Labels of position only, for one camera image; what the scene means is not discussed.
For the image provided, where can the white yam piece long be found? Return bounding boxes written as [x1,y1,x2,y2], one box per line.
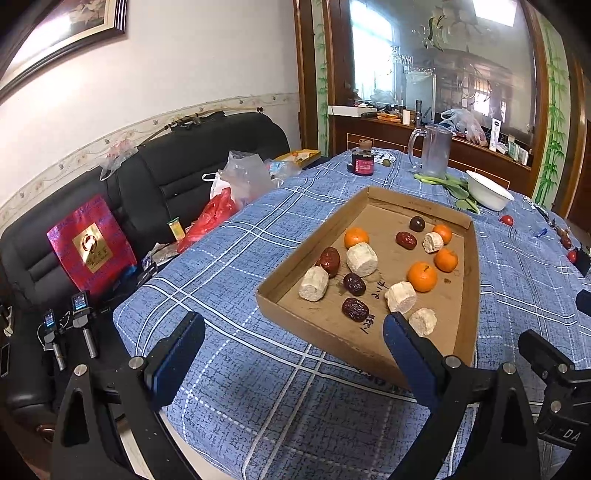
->
[385,281,417,314]

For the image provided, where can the large orange tangerine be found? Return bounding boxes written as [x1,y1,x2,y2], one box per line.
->
[407,262,438,293]

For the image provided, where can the white yam piece small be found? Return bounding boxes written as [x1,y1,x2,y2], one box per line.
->
[422,231,445,254]

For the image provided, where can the red date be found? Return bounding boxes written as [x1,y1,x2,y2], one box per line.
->
[396,231,417,250]
[315,246,341,278]

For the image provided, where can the white yam piece large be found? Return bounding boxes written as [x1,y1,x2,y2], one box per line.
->
[346,242,378,278]

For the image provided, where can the dark round date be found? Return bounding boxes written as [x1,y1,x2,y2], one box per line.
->
[409,216,426,232]

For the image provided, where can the black leather sofa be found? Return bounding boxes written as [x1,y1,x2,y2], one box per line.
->
[1,112,290,431]

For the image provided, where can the red gift bag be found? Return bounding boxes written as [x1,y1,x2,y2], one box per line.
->
[46,195,137,298]

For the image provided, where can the black box at edge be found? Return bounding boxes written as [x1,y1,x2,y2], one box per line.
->
[575,247,591,277]

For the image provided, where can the blue plaid tablecloth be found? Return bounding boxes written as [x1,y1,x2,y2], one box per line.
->
[113,153,590,479]

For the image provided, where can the red tomato near bowl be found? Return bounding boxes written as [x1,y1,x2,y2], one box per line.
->
[500,215,514,226]

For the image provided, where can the red plastic bag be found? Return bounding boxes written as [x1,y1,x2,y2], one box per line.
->
[177,187,238,253]

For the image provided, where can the brown cardboard tray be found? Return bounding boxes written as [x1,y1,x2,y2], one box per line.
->
[256,187,480,387]

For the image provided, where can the white bowl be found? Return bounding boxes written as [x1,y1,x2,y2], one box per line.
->
[466,171,515,212]

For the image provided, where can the green leafy vegetable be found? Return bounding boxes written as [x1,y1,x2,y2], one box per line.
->
[414,173,480,215]

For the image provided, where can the clear plastic bag on sofa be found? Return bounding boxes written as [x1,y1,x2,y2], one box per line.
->
[201,150,276,210]

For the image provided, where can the white tube bottle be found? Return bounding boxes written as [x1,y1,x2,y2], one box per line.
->
[489,118,502,152]

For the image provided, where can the clear plastic pitcher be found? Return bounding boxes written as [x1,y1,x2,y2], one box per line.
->
[408,124,453,178]

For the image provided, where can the plastic bag on sideboard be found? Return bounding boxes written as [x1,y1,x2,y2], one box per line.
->
[440,108,488,146]

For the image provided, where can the dark jar pink label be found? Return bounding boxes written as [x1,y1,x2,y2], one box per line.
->
[351,138,375,176]

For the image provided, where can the wooden sideboard cabinet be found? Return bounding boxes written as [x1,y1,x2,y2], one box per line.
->
[329,116,536,196]

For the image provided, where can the framed wall picture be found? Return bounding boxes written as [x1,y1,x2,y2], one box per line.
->
[1,0,127,100]

